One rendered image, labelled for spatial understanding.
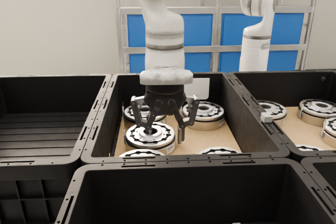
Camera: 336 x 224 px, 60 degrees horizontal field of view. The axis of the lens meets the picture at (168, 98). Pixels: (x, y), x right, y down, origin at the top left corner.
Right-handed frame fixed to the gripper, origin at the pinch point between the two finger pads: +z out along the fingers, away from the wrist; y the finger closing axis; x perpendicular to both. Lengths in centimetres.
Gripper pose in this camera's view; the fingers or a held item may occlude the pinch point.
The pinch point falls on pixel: (165, 136)
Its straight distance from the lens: 61.8
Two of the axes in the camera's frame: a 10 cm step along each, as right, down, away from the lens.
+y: -10.0, 0.2, -0.5
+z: 0.0, 9.2, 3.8
